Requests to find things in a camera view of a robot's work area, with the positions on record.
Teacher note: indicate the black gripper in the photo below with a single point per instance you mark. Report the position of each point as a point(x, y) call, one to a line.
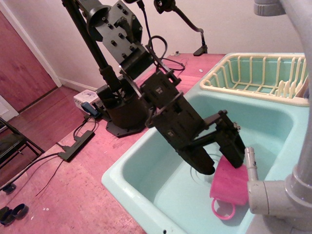
point(187, 132)

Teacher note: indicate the pink plastic cup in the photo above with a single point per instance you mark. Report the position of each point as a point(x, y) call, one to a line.
point(229, 185)

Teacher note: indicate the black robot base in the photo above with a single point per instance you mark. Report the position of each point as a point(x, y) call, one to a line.
point(126, 114)

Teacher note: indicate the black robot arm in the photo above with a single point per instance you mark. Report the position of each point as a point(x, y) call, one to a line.
point(141, 91)

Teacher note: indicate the grey toy faucet pipe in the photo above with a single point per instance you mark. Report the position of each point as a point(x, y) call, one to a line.
point(283, 203)

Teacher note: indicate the cream dish drying rack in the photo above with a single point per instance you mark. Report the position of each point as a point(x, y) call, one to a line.
point(272, 77)

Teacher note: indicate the blue adapter plug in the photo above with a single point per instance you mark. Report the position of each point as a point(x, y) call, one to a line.
point(90, 110)

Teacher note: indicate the white cardboard box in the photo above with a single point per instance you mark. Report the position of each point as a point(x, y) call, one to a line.
point(86, 96)

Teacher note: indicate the black usb hub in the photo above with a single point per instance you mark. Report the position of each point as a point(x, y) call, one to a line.
point(80, 142)

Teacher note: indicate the black metal chair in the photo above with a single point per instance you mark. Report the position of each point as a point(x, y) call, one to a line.
point(17, 152)

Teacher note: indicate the black gooseneck camera mount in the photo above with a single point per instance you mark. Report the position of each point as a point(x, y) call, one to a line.
point(170, 5)

